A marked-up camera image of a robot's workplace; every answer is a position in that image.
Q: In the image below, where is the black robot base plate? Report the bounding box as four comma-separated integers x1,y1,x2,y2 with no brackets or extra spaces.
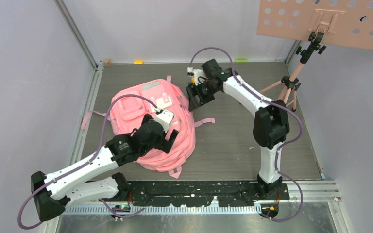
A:
98,180,290,208

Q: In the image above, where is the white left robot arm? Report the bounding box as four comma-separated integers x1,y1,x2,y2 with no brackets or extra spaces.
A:
31,109,179,221

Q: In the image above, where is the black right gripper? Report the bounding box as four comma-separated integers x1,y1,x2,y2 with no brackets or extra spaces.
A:
185,81,218,112

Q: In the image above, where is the small wooden block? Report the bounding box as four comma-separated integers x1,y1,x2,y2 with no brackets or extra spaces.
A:
104,59,111,67

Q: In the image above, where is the pink student backpack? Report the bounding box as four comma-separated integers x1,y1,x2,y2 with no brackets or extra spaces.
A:
81,75,216,180

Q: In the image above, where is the pink music stand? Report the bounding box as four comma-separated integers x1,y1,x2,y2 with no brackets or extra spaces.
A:
256,0,373,111

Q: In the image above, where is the aluminium frame rail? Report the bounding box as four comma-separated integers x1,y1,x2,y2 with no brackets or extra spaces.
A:
62,183,342,215

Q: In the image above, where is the green tape marker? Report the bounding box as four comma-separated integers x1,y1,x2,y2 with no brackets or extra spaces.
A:
235,59,248,63

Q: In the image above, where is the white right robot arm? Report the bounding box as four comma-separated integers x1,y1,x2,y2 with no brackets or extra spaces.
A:
186,59,290,199

